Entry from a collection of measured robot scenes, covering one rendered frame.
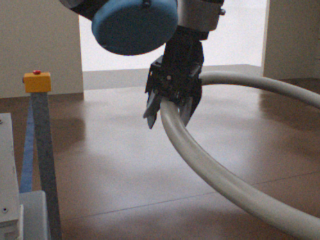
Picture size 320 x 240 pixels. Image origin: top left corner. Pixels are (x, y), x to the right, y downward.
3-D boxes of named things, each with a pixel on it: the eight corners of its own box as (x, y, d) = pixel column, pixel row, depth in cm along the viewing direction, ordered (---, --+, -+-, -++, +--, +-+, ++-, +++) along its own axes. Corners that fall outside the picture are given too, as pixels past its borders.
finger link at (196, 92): (174, 115, 60) (176, 70, 56) (176, 111, 61) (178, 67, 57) (198, 119, 59) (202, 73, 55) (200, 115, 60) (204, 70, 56)
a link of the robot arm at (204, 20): (175, -14, 54) (231, 1, 52) (168, 15, 56) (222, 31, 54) (159, -10, 46) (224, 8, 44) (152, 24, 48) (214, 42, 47)
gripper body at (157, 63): (142, 96, 53) (156, 24, 48) (157, 80, 61) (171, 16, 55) (185, 110, 52) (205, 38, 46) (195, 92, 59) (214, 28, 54)
